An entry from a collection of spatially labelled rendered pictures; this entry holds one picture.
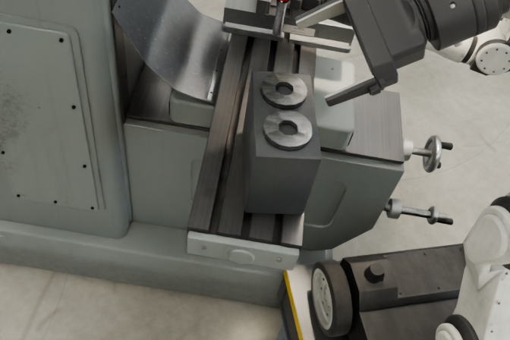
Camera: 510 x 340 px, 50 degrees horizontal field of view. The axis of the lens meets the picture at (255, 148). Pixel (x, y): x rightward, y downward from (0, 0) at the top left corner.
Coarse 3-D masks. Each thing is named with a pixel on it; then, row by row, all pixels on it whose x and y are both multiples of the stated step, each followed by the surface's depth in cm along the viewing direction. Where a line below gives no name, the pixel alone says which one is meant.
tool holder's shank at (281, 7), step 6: (276, 0) 130; (276, 6) 132; (282, 6) 130; (276, 12) 133; (282, 12) 132; (276, 18) 134; (282, 18) 134; (276, 24) 135; (282, 24) 135; (276, 30) 136
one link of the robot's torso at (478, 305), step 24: (480, 216) 108; (504, 216) 101; (480, 240) 107; (504, 240) 100; (480, 264) 109; (480, 288) 117; (504, 288) 112; (456, 312) 127; (480, 312) 117; (504, 312) 115; (480, 336) 118; (504, 336) 118
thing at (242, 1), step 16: (240, 0) 143; (256, 0) 144; (224, 16) 142; (240, 16) 142; (256, 16) 141; (272, 16) 140; (288, 16) 141; (240, 32) 144; (256, 32) 144; (288, 32) 144; (304, 32) 143; (320, 32) 142; (336, 32) 142; (352, 32) 141; (320, 48) 145; (336, 48) 144
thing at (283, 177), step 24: (264, 72) 109; (264, 96) 104; (288, 96) 104; (312, 96) 107; (264, 120) 101; (288, 120) 100; (312, 120) 103; (264, 144) 98; (288, 144) 96; (312, 144) 99; (264, 168) 98; (288, 168) 99; (312, 168) 99; (264, 192) 104; (288, 192) 105
